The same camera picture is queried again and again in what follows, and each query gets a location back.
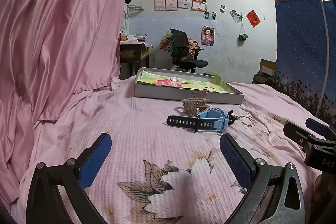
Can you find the black office chair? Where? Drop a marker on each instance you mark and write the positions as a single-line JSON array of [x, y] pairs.
[[183, 56]]

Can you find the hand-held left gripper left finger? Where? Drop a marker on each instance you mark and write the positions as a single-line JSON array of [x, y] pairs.
[[95, 161]]

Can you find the colourful patterned wall poster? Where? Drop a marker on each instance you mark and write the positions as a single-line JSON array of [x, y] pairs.
[[165, 43]]

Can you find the group of wall photo prints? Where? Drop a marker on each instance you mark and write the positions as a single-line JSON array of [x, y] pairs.
[[211, 14]]

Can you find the colourful cartoon paper lining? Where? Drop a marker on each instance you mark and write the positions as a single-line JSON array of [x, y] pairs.
[[178, 82]]

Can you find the brown cardboard boxes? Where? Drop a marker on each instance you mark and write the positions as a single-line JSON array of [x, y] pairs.
[[265, 71]]

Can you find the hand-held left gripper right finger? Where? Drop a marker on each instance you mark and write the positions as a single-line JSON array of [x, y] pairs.
[[236, 161]]

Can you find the cartoon boy wall poster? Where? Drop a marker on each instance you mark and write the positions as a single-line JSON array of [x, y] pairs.
[[208, 36]]

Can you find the pink floral bedsheet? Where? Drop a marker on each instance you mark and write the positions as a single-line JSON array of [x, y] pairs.
[[157, 161]]

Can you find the green wall ornament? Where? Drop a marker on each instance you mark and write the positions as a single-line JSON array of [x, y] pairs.
[[243, 37]]

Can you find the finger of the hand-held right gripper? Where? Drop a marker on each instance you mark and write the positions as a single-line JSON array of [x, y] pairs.
[[295, 132], [317, 126]]

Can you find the pink satin curtain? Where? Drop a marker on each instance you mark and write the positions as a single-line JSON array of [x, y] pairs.
[[60, 37]]

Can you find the beige hair claw clip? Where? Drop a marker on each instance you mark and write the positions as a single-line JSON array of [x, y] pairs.
[[190, 106]]

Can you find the clutter of desk items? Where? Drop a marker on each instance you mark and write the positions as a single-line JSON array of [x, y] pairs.
[[131, 38]]

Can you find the shallow grey cardboard box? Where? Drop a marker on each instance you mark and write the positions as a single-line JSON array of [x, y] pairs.
[[162, 96]]

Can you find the blue kids smart watch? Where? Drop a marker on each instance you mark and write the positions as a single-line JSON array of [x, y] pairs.
[[212, 119]]

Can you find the red square paper decoration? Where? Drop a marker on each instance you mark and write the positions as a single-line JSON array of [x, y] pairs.
[[252, 18]]

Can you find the orange cartoon wall poster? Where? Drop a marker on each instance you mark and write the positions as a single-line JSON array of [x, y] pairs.
[[194, 46]]

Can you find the wooden desk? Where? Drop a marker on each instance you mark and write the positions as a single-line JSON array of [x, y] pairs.
[[134, 52]]

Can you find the blue patterned curtain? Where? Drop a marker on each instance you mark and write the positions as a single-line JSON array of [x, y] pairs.
[[299, 50]]

